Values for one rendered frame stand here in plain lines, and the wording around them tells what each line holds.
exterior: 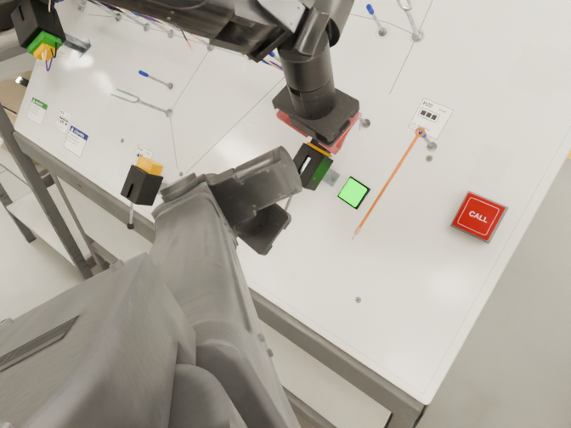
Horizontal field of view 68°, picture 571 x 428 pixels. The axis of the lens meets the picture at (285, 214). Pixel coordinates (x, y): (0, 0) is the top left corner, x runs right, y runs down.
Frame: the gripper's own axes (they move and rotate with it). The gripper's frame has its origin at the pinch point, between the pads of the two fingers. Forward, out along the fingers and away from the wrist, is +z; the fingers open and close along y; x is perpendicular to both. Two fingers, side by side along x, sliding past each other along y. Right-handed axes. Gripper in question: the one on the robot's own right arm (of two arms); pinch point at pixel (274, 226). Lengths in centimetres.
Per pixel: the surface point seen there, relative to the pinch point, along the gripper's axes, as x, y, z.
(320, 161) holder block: -12.0, -1.3, -3.3
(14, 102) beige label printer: 23, 105, 19
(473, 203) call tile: -19.3, -21.2, 1.4
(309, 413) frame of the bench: 37, -16, 49
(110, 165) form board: 13.6, 46.1, 9.4
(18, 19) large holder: -1, 73, -8
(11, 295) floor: 101, 111, 66
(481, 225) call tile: -17.4, -23.6, 1.8
